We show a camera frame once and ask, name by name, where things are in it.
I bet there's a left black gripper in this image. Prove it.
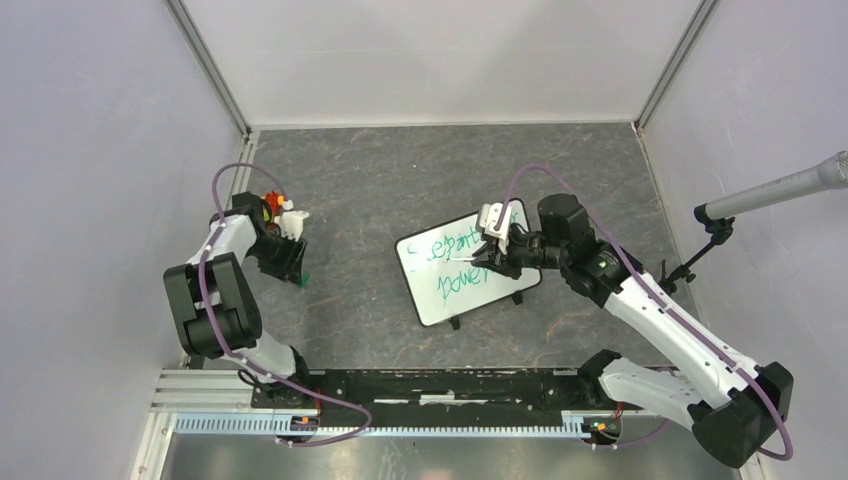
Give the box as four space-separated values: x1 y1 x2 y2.
246 230 308 287

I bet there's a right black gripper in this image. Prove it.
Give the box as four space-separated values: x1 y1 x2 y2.
471 224 568 280

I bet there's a small whiteboard with stand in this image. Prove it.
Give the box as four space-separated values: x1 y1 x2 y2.
394 212 543 327

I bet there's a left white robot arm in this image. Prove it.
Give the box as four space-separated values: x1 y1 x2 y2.
163 192 314 408

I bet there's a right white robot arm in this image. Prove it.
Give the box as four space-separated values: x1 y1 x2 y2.
471 194 794 468

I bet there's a black microphone stand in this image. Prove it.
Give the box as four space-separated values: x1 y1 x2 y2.
658 217 735 295

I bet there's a grey microphone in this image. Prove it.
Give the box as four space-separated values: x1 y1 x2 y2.
694 151 847 224

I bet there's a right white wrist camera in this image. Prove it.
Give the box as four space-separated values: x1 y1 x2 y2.
477 203 512 254

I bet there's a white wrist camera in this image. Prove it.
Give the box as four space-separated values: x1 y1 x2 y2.
477 203 512 254
273 200 311 241

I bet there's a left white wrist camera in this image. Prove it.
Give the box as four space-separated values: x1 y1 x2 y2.
273 200 311 241

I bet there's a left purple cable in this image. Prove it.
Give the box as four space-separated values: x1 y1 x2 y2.
197 162 374 448

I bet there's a purple cable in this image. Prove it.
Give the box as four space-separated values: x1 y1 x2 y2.
197 162 374 448
495 164 795 462

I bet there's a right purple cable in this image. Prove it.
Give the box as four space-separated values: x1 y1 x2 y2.
495 164 795 462

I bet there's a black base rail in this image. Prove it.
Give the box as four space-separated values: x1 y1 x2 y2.
251 368 621 429

